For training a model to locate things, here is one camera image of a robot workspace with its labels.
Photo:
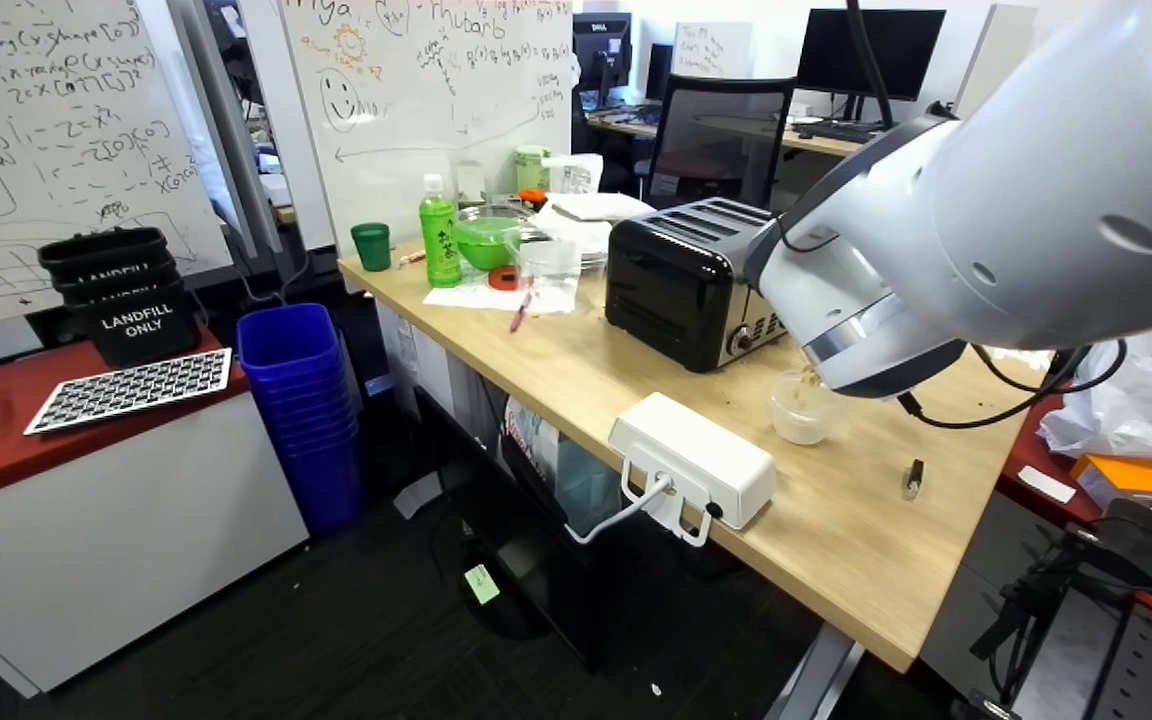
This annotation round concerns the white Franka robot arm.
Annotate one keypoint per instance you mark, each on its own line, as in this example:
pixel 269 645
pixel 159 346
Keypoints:
pixel 1070 202

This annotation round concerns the green plastic bowl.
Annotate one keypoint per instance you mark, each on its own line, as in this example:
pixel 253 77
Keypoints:
pixel 486 245

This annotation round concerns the red pen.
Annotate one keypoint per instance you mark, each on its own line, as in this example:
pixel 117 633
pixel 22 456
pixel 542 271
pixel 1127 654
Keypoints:
pixel 523 313

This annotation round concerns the red tape roll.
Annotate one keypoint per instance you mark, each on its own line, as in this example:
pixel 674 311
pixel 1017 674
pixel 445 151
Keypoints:
pixel 507 277

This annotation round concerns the white paper sheet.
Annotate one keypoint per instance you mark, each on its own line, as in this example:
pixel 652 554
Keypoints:
pixel 471 299

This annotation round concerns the black silver toaster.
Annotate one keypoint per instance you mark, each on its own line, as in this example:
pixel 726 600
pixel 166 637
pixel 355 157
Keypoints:
pixel 681 287

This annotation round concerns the white rectangular box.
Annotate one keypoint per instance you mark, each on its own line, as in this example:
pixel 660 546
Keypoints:
pixel 688 461

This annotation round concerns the green plastic bottle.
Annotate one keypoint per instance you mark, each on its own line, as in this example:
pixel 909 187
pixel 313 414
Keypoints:
pixel 440 242

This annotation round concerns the green cup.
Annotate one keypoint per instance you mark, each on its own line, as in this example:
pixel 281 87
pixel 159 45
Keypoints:
pixel 369 250

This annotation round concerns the black mesh office chair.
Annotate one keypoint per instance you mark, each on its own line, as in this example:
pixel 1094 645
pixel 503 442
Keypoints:
pixel 720 142

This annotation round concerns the blue bin stack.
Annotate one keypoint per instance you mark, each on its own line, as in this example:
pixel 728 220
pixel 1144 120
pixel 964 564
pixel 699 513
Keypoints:
pixel 296 403

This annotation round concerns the whiteboard with smiley drawing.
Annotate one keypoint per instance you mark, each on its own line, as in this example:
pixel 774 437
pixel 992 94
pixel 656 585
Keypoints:
pixel 430 94

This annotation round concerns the small black computer monitor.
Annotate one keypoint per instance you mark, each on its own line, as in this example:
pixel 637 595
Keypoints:
pixel 603 52

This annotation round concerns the large black computer monitor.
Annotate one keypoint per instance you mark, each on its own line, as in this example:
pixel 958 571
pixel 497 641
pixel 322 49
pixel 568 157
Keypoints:
pixel 831 52

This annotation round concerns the black stacked trays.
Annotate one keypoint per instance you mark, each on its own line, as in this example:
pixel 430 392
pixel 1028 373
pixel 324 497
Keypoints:
pixel 123 300

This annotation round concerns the red side table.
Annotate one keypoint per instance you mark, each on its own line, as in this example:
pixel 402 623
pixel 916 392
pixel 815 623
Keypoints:
pixel 1037 464

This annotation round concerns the white cabinet red top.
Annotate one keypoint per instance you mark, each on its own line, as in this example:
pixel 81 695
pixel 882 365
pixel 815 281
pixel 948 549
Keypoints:
pixel 110 535

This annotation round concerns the whiteboard with dense writing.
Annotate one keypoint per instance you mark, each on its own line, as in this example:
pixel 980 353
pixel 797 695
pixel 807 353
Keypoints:
pixel 57 135

